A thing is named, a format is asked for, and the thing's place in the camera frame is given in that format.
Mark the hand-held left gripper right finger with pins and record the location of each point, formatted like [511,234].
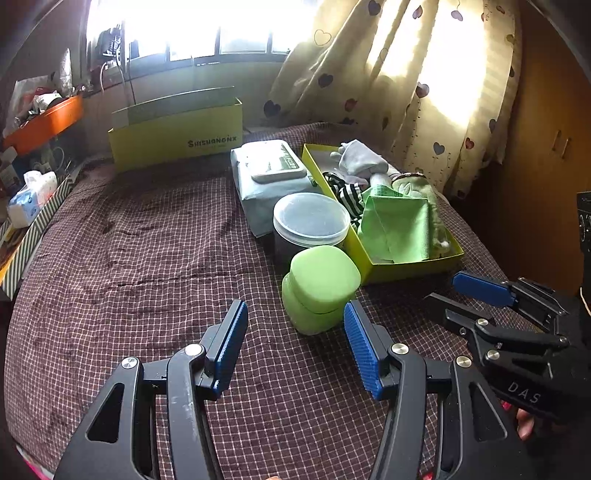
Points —
[362,355]

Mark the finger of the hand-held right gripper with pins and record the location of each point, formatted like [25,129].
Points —
[480,288]
[517,344]

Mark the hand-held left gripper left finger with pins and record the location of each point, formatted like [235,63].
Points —
[231,350]

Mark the shallow lime cardboard tray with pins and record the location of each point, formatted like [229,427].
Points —
[406,272]

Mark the light green cloth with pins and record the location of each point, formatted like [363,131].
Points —
[397,230]

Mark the black white striped sock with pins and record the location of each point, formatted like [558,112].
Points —
[344,194]

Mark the person's right hand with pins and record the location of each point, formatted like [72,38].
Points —
[524,422]

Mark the green square plastic container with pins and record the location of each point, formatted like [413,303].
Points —
[323,272]

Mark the maroon checked blanket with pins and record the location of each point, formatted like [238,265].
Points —
[138,254]

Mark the round clear lidded container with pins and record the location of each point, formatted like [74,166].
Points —
[309,217]

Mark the wet wipes pack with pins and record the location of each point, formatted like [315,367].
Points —
[258,203]

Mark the wooden wardrobe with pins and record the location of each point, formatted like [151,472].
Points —
[545,138]

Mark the lime cardboard box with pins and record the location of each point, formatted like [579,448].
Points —
[175,147]

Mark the green white striped box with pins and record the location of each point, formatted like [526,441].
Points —
[27,249]

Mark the colourful printed bedsheet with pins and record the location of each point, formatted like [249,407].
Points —
[34,466]

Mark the cream heart print curtain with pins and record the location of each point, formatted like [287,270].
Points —
[392,69]

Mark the white blue tissue pack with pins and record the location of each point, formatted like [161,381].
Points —
[32,198]

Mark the orange plastic tray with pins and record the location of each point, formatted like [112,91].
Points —
[46,122]

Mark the clear plastic bottle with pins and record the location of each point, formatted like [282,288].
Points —
[65,69]

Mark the white plastic bag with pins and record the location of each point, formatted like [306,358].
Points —
[27,92]

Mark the black device on windowsill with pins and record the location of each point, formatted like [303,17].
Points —
[111,44]

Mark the window frame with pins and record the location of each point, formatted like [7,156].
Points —
[231,54]

